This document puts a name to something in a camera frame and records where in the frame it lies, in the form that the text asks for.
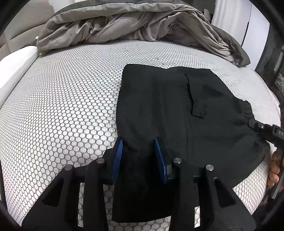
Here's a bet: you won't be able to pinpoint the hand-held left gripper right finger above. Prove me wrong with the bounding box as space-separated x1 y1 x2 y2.
154 137 255 231

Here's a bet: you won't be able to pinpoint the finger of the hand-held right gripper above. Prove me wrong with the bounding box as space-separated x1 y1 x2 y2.
248 119 274 136

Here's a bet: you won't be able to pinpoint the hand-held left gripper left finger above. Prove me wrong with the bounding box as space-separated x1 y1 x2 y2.
22 137 124 231

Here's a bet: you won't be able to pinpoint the black pants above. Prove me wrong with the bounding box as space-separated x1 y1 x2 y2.
112 64 270 224

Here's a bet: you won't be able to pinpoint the person's right hand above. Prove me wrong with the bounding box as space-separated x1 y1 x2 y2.
267 149 281 187

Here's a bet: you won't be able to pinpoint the white honeycomb mattress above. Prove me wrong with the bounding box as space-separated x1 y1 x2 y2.
0 39 282 231

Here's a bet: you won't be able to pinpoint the white wardrobe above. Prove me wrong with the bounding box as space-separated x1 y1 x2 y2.
212 0 270 71

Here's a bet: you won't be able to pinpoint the grey duvet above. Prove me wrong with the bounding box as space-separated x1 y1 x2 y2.
36 0 251 68

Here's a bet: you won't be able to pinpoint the white pillow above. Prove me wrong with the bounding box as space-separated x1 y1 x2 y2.
0 45 40 105

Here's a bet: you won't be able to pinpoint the beige padded headboard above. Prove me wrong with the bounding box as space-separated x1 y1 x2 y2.
0 0 55 60

